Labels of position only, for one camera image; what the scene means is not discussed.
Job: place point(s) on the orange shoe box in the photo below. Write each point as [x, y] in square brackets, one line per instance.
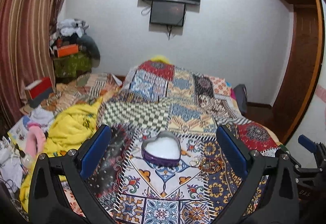
[66, 50]

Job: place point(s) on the purple heart-shaped tin box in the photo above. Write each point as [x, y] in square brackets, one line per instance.
[162, 150]

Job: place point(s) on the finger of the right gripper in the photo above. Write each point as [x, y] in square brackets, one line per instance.
[308, 144]

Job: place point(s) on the pile of clothes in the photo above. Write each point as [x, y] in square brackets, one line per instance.
[73, 31]

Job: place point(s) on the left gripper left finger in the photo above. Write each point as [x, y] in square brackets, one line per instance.
[47, 200]

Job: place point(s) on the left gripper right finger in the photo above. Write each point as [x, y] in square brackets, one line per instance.
[278, 204]

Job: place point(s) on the colourful patchwork bedspread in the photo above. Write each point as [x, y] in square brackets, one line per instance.
[159, 97]

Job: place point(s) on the striped red brown curtain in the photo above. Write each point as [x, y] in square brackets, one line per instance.
[26, 26]

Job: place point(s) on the red and white box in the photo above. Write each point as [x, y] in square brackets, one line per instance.
[37, 87]

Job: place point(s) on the yellow cartoon blanket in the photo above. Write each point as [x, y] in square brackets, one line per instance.
[68, 131]

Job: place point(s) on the pink plush slipper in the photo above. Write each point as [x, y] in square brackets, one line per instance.
[35, 140]

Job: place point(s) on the dark grey bag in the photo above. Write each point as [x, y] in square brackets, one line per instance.
[240, 92]

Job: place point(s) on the green patterned covered table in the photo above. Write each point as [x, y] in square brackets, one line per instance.
[69, 66]

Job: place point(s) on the brown wooden wardrobe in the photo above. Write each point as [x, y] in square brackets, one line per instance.
[303, 68]

